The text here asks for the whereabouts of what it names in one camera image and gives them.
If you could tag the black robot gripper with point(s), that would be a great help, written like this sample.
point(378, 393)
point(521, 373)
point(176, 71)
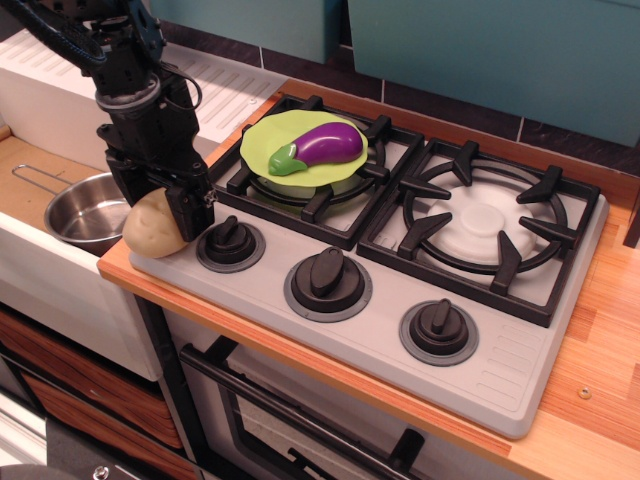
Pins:
point(150, 145)

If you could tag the beige toy potato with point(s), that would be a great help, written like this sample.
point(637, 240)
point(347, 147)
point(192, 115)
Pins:
point(150, 229)

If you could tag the purple toy eggplant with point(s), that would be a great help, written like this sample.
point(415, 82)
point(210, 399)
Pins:
point(329, 143)

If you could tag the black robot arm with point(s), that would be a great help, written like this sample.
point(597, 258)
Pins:
point(118, 44)

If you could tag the small steel pot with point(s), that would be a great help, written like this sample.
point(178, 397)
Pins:
point(88, 214)

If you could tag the light green plastic plate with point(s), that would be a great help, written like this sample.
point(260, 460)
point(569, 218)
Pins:
point(270, 133)

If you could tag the white sink unit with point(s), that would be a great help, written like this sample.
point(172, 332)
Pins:
point(49, 119)

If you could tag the black left stove knob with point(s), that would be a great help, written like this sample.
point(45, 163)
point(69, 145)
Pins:
point(231, 246)

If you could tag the black stove knob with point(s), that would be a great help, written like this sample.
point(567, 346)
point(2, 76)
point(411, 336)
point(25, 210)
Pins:
point(439, 333)
point(231, 246)
point(328, 287)

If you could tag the black left burner grate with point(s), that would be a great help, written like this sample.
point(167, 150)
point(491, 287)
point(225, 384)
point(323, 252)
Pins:
point(336, 213)

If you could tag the black burner grate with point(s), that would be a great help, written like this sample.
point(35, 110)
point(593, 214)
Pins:
point(336, 213)
point(506, 235)

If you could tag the black middle stove knob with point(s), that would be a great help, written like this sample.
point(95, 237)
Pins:
point(328, 287)

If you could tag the wooden drawer front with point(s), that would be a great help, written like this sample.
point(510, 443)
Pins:
point(121, 392)

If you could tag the toy oven door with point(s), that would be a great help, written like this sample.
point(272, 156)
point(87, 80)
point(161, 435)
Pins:
point(290, 442)

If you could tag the black right stove knob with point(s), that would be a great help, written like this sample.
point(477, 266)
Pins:
point(439, 333)

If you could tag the black right burner grate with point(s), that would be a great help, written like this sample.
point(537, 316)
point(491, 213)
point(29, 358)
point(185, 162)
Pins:
point(506, 235)

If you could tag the grey toy stove top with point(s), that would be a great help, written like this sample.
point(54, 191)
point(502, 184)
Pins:
point(499, 387)

